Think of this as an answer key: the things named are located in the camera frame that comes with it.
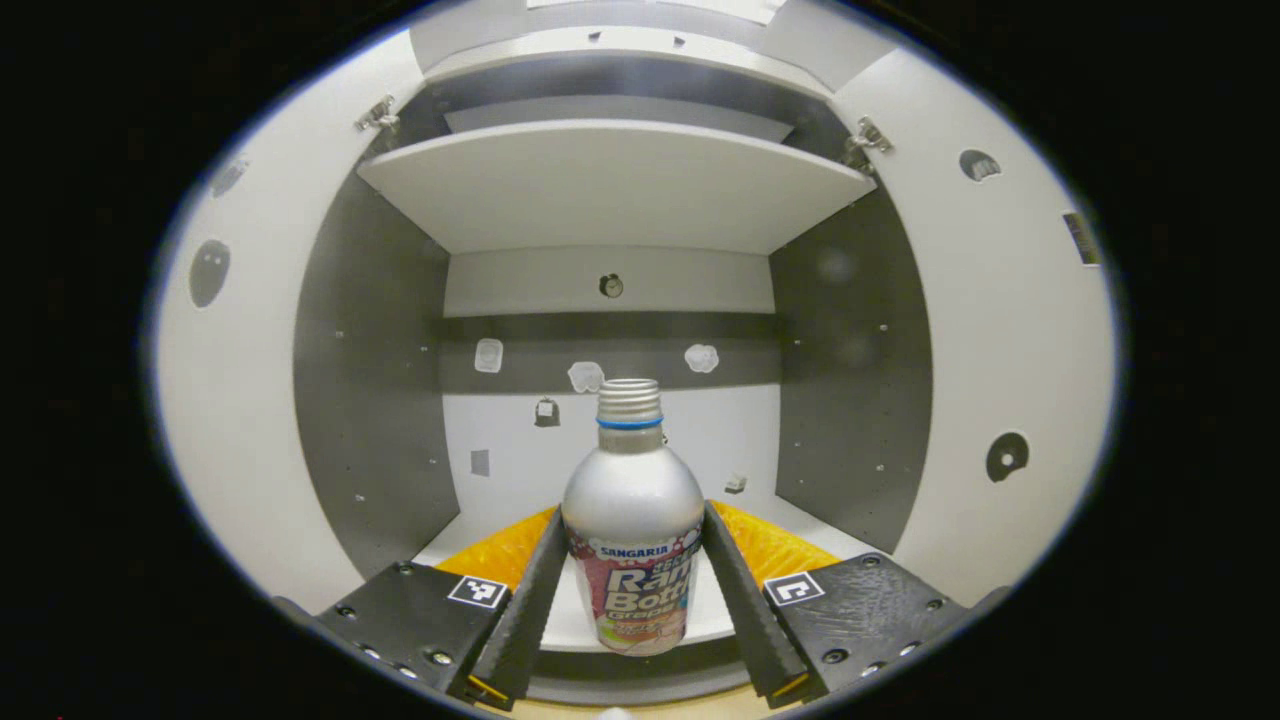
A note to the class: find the white and grey cabinet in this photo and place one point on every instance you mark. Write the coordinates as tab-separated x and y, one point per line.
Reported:
370	400

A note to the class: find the white cabinet drawer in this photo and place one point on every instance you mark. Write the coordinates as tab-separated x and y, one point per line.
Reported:
620	45

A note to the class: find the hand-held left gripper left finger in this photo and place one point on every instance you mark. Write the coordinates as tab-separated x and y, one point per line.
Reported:
530	620

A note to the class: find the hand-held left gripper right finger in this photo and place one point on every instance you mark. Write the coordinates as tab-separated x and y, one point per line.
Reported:
745	620

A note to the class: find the white cabinet door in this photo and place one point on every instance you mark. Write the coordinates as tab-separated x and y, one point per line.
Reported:
250	420
1000	350

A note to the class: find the white cabinet shelf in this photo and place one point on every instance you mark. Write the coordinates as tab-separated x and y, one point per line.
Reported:
720	620
610	190

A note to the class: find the silver bottle with pink label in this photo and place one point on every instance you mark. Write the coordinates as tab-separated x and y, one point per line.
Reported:
630	500

